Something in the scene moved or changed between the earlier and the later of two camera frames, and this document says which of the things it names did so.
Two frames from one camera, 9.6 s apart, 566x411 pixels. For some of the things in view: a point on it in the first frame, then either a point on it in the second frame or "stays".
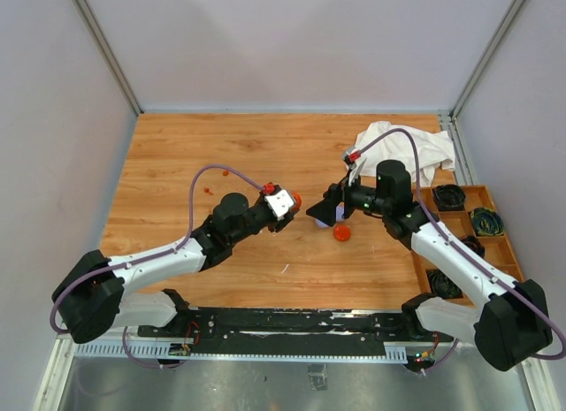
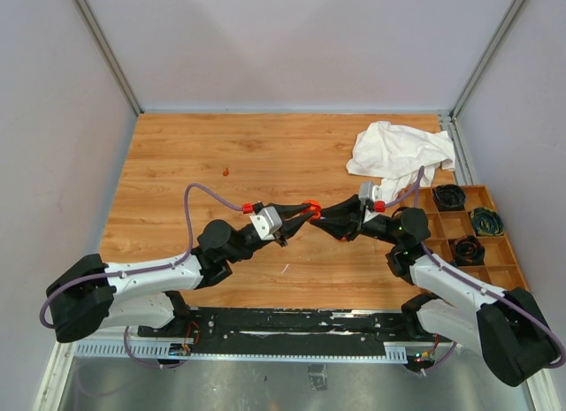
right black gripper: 325,209 → 348,208
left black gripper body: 263,219 → 279,239
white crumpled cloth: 423,152 stays
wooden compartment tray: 470,215 stays
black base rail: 285,331 stays
